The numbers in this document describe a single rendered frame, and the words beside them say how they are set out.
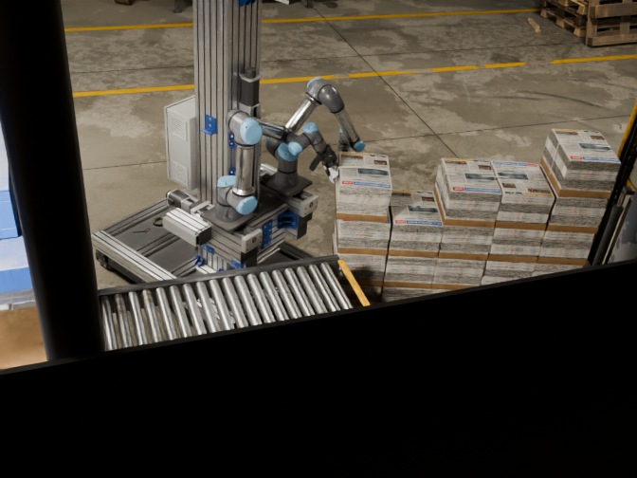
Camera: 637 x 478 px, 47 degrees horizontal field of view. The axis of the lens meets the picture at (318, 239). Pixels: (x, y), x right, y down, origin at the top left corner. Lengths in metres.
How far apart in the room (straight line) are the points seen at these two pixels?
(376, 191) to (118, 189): 2.53
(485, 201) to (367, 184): 0.66
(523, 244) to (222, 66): 1.94
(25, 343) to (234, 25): 1.80
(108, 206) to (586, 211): 3.35
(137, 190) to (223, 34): 2.29
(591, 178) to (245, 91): 1.90
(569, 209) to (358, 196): 1.17
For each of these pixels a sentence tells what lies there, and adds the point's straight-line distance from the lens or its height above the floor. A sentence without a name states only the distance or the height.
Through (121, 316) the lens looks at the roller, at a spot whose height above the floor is 0.80.
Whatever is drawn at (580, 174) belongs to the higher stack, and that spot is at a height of 1.21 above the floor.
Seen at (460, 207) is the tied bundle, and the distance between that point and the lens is 4.11.
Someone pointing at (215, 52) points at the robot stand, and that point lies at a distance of 3.90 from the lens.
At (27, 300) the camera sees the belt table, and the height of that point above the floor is 0.79.
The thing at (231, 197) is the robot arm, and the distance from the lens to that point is 3.86.
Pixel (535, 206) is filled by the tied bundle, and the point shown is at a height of 0.99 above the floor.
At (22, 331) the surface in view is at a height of 0.80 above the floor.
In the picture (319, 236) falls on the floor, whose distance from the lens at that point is 5.35.
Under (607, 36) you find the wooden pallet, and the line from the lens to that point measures 10.01.
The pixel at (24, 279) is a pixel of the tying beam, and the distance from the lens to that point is 2.63.
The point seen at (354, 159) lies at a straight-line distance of 4.18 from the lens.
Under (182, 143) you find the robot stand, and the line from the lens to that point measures 4.27.
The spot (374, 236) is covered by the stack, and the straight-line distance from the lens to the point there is 4.13.
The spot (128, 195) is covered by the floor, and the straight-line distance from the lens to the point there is 5.78.
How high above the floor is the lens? 3.10
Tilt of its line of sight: 36 degrees down
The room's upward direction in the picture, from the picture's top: 5 degrees clockwise
